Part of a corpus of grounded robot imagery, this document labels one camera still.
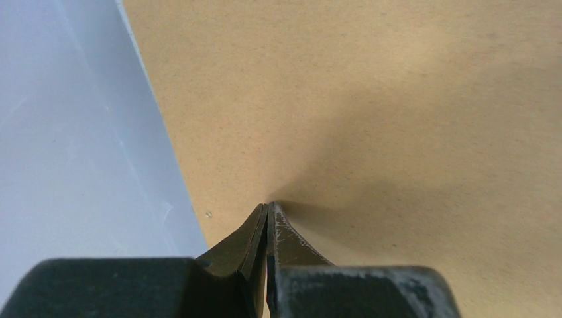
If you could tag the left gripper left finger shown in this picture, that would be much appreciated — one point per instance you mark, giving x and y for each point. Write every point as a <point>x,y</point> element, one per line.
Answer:
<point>226,281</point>

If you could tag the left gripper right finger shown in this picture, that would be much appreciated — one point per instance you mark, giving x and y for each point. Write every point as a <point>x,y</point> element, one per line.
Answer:
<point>303,283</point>

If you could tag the brown cardboard backing board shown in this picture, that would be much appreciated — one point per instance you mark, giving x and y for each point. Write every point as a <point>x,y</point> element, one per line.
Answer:
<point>391,132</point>

